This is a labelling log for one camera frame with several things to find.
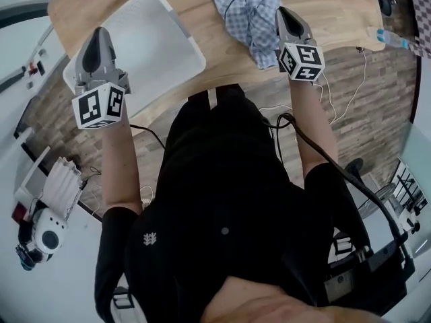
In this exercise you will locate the white pleated fabric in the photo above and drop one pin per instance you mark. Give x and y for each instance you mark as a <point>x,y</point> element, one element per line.
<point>60,187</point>

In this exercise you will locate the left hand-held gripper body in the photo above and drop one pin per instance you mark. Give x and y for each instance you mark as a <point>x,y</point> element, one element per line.
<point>97,108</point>

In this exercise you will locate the person's black clothing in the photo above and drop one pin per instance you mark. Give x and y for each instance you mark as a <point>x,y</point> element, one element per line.
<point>219,197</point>

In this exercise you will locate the white plastic basket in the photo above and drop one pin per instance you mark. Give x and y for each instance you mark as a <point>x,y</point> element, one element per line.
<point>151,45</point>

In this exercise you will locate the white round device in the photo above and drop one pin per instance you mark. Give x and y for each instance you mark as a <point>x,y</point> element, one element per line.
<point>50,237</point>

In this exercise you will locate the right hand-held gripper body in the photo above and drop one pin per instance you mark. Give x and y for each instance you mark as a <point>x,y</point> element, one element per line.
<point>301,61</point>

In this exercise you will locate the clear bottle with blue cap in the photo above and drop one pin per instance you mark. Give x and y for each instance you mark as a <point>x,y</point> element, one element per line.
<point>387,37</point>

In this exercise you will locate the blue checked shirt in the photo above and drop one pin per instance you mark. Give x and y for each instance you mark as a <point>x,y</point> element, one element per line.
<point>242,12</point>

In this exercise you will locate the black equipment bag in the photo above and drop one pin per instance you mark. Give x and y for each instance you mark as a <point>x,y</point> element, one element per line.
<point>377,274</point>

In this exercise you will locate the person's left forearm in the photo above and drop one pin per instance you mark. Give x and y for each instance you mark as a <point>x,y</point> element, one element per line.
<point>121,167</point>

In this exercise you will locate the person's right forearm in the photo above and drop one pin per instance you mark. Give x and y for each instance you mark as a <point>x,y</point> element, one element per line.
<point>316,130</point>

